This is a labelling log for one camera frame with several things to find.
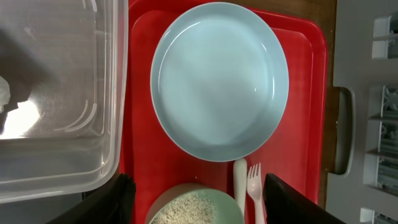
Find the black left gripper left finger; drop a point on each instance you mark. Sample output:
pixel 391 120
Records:
pixel 111 203

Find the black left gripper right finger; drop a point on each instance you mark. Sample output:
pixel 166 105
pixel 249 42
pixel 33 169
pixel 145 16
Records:
pixel 285 205

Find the white plastic fork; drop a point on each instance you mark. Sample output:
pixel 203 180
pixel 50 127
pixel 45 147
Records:
pixel 254 190

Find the white plastic spoon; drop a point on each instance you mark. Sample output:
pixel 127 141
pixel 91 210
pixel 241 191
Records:
pixel 239 183

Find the green bowl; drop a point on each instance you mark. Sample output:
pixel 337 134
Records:
pixel 227 210

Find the white rice pile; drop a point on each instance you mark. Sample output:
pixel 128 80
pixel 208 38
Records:
pixel 189 208

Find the light blue plate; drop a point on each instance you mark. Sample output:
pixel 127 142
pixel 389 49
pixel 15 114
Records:
pixel 219 81

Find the white tissue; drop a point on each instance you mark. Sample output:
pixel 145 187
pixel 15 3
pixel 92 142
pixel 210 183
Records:
pixel 5 93

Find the grey dishwasher rack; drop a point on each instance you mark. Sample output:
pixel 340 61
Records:
pixel 363 187

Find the clear plastic waste bin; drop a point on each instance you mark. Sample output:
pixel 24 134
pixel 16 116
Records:
pixel 65 64

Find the red serving tray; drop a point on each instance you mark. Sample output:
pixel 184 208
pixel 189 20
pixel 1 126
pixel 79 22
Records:
pixel 293 152

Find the black plastic tray bin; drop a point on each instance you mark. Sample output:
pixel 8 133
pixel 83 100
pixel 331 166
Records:
pixel 40 210

